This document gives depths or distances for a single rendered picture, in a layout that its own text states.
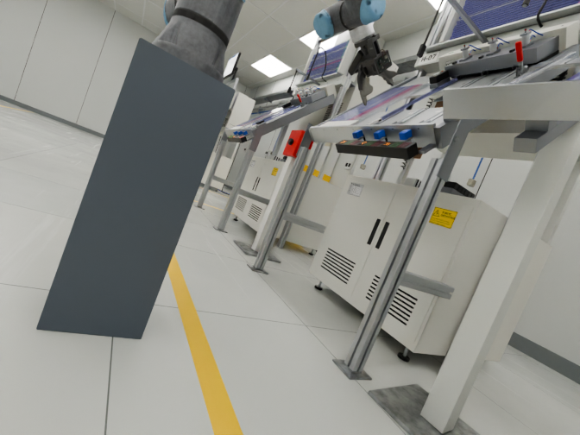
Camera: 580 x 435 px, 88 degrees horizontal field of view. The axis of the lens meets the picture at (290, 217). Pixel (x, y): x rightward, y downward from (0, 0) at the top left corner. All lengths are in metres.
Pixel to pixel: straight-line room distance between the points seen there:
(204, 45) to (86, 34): 9.01
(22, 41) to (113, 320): 9.23
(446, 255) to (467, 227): 0.12
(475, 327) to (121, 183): 0.83
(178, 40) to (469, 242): 1.02
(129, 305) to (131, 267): 0.08
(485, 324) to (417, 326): 0.36
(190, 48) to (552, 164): 0.82
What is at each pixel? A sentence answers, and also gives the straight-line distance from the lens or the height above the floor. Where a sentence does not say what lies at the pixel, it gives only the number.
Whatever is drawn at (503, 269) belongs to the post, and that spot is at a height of 0.42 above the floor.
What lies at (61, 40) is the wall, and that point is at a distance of 9.67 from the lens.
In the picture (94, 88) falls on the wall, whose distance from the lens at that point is 9.46.
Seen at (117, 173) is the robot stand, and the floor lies 0.32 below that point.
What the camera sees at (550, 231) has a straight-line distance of 1.73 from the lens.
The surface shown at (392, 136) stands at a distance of 1.07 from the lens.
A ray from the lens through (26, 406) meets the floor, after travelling 0.60.
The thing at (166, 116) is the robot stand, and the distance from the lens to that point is 0.63.
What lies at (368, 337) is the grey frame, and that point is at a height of 0.12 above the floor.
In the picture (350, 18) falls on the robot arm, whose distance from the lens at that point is 1.02.
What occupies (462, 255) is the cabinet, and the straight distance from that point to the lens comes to 1.18.
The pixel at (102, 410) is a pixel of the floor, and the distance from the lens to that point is 0.60.
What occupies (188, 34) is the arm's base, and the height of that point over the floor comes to 0.60.
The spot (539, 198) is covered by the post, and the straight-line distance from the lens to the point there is 0.90.
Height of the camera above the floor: 0.39
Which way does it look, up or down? 4 degrees down
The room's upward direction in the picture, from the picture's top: 22 degrees clockwise
